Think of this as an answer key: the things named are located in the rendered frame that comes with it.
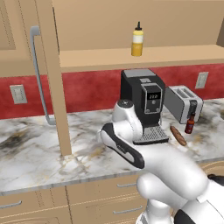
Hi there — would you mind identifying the open tan cabinet door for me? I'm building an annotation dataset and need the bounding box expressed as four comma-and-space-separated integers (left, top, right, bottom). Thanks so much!
34, 0, 74, 158

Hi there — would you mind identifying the closed tan cabinet door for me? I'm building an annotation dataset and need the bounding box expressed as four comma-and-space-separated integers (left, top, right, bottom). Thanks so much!
0, 0, 48, 79

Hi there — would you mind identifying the black coffee machine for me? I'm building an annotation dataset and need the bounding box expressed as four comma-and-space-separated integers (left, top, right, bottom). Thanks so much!
120, 68, 171, 146

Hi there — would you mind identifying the silver toaster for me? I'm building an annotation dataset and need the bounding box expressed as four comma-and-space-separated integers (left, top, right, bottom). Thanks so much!
164, 85, 205, 125

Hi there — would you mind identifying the brown baguette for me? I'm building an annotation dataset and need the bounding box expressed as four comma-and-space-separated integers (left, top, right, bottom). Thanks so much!
169, 125, 188, 147

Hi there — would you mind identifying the yellow squeeze bottle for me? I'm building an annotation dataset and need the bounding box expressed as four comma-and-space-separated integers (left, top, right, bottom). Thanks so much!
130, 21, 145, 58

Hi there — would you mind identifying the red hot sauce bottle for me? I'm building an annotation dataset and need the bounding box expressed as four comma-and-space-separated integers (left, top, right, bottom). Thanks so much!
184, 111, 196, 135

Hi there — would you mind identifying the tan drawer front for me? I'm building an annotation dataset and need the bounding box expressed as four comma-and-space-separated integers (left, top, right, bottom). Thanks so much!
66, 173, 144, 206
0, 185, 73, 224
69, 194, 149, 224
197, 159, 224, 179

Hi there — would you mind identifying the grey drawer handle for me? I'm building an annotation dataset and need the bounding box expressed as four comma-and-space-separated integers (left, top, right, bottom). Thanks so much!
115, 181, 138, 189
0, 199, 23, 210
112, 205, 144, 215

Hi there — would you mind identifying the grey cabinet door handle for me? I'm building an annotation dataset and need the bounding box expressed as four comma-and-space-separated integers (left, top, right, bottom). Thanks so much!
29, 24, 57, 127

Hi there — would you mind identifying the open tan wall cabinet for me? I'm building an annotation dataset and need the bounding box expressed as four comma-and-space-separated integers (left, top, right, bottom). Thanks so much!
52, 0, 224, 74

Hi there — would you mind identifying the grey wall outlet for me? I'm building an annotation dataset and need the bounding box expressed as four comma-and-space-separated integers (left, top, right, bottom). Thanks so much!
194, 71, 210, 90
9, 84, 29, 105

